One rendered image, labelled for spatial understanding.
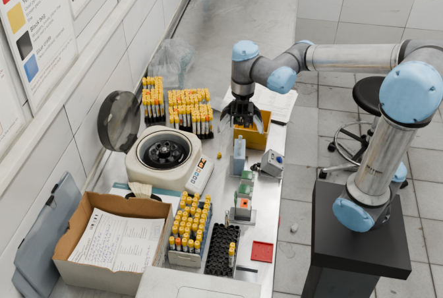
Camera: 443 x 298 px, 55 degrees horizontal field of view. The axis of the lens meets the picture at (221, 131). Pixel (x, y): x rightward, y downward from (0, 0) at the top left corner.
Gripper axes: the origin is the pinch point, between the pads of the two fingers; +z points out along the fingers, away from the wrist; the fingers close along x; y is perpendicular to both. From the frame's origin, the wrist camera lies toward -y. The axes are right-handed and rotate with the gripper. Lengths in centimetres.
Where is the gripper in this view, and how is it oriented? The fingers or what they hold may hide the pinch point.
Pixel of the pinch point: (240, 132)
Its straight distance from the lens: 145.8
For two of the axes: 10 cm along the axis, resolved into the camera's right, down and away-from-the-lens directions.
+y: -0.4, 6.9, -7.3
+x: 10.0, 0.3, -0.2
